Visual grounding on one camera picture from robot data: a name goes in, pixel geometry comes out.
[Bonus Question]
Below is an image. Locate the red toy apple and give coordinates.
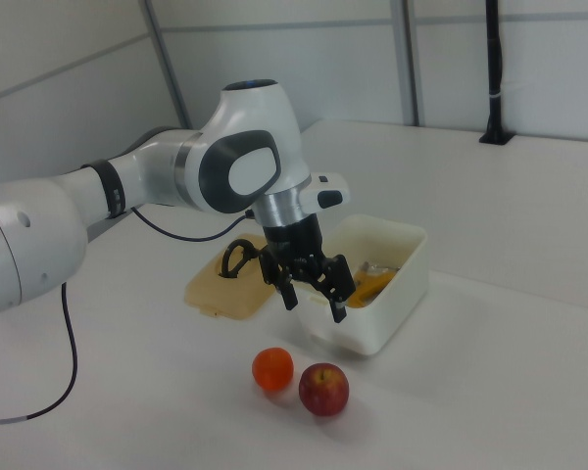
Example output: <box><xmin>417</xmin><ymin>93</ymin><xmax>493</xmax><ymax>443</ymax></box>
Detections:
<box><xmin>298</xmin><ymin>362</ymin><xmax>350</xmax><ymax>418</ymax></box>

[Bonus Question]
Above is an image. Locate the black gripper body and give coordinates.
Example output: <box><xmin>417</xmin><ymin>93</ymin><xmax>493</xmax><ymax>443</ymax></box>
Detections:
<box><xmin>262</xmin><ymin>213</ymin><xmax>327</xmax><ymax>284</ymax></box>

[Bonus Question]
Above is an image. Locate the large yellow C-clamp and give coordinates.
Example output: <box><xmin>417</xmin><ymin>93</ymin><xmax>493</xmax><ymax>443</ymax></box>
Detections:
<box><xmin>345</xmin><ymin>267</ymin><xmax>402</xmax><ymax>309</ymax></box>

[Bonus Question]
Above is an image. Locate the grey partition post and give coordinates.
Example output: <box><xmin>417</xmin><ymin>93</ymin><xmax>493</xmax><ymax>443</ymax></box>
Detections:
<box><xmin>390</xmin><ymin>0</ymin><xmax>421</xmax><ymax>126</ymax></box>
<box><xmin>144</xmin><ymin>0</ymin><xmax>193</xmax><ymax>129</ymax></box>

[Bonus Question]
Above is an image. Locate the white plastic container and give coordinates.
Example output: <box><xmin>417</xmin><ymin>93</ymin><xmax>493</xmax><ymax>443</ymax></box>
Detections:
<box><xmin>293</xmin><ymin>213</ymin><xmax>429</xmax><ymax>357</ymax></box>

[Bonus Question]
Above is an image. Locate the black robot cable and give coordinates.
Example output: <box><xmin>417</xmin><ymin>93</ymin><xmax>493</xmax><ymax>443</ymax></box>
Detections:
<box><xmin>0</xmin><ymin>206</ymin><xmax>256</xmax><ymax>426</ymax></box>

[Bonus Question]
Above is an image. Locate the black pole with base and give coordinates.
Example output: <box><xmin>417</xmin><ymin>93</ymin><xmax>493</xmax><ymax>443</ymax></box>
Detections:
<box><xmin>478</xmin><ymin>0</ymin><xmax>515</xmax><ymax>146</ymax></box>

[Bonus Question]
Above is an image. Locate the beige plastic lid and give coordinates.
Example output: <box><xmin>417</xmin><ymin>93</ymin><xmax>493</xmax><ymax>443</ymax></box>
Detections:
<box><xmin>183</xmin><ymin>233</ymin><xmax>278</xmax><ymax>322</ymax></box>

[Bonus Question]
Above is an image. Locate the orange toy fruit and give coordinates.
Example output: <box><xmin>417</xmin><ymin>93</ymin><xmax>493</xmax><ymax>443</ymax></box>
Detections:
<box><xmin>252</xmin><ymin>347</ymin><xmax>295</xmax><ymax>393</ymax></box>

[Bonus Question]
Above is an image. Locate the black lid handle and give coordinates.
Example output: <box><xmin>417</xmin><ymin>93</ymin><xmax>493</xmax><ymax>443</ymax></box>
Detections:
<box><xmin>219</xmin><ymin>238</ymin><xmax>261</xmax><ymax>281</ymax></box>

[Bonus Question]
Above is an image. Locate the clear plastic bag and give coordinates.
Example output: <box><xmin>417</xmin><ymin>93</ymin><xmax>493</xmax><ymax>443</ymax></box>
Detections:
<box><xmin>356</xmin><ymin>258</ymin><xmax>404</xmax><ymax>276</ymax></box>

